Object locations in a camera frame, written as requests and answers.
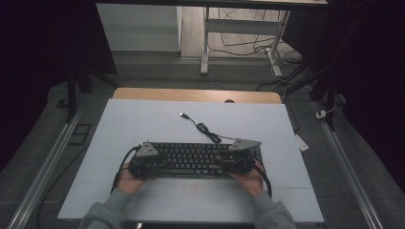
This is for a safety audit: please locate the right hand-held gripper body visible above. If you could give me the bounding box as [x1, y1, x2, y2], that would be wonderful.
[223, 138, 263, 176]

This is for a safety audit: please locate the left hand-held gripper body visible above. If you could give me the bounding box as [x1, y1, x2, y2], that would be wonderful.
[128, 140, 164, 179]

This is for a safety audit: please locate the black keyboard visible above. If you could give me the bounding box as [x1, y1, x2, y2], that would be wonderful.
[149, 141, 265, 179]

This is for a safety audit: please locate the person's left hand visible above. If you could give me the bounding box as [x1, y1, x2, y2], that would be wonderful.
[116, 162, 155, 197]

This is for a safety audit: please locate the person's right hand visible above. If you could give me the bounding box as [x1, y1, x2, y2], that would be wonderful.
[228, 159, 267, 198]

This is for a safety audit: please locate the white table cover board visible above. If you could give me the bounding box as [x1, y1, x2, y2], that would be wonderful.
[56, 98, 325, 223]

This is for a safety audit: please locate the white paper tag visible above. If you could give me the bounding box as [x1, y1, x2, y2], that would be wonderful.
[294, 134, 310, 153]

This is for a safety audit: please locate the black metal stand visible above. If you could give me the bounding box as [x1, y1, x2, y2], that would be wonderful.
[65, 65, 120, 124]
[285, 63, 338, 132]

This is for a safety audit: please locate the white cabinet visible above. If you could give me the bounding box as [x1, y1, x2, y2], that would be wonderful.
[96, 3, 182, 52]

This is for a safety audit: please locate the left hand-held gripper black cable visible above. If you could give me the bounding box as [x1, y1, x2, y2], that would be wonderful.
[110, 145, 141, 194]

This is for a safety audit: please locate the hand-held gripper black cable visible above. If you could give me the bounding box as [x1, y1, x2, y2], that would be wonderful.
[252, 150, 273, 198]
[110, 145, 141, 194]

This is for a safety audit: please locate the black keyboard usb cable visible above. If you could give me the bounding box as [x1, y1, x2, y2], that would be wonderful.
[179, 112, 244, 144]

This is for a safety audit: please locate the right hand-held gripper black cable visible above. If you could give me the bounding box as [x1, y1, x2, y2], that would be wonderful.
[252, 150, 273, 198]

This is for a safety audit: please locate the black floor frame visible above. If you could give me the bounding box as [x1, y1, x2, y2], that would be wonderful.
[67, 123, 93, 147]

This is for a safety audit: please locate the thin black floor cable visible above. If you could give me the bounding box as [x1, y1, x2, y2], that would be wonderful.
[35, 144, 92, 229]

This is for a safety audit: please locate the grey metal rail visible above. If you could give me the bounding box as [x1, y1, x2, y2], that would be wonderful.
[6, 104, 89, 229]
[313, 101, 385, 229]

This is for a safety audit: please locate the tangle of black floor cables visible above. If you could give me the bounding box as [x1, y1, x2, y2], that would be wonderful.
[207, 8, 314, 94]

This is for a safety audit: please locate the white desk frame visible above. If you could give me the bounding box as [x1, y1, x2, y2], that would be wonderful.
[200, 7, 291, 77]

